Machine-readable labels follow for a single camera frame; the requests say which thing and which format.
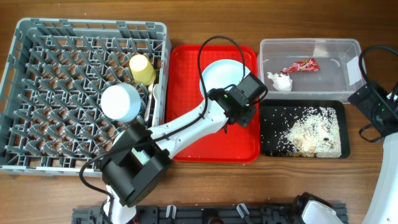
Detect red snack wrapper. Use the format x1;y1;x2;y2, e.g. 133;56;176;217
280;58;320;74

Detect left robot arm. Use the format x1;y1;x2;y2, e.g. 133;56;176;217
99;72;267;223

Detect light green bowl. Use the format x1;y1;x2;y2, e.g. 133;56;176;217
113;131;150;165

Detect grey plastic dishwasher rack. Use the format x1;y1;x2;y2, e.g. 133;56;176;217
1;18;172;175

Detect black plastic tray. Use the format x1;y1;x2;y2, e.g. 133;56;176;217
260;100;351;159

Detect white plastic spoon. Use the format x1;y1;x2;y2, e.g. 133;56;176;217
152;83;159;127

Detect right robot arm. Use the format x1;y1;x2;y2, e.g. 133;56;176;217
291;82;397;224

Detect white tissue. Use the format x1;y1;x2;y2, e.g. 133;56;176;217
267;72;292;91

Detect light blue plate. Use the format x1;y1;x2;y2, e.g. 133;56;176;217
202;59;251;92

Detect clear plastic bin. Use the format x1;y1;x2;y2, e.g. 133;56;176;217
257;38;365;103

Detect light green small plate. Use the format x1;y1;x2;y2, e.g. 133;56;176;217
100;83;141;123

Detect red plastic tray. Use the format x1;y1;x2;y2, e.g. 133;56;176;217
165;45;260;163

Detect rice and peanut leftovers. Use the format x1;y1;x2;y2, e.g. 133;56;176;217
260;106;341;158

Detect yellow plastic cup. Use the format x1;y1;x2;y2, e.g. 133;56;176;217
129;54;156;85

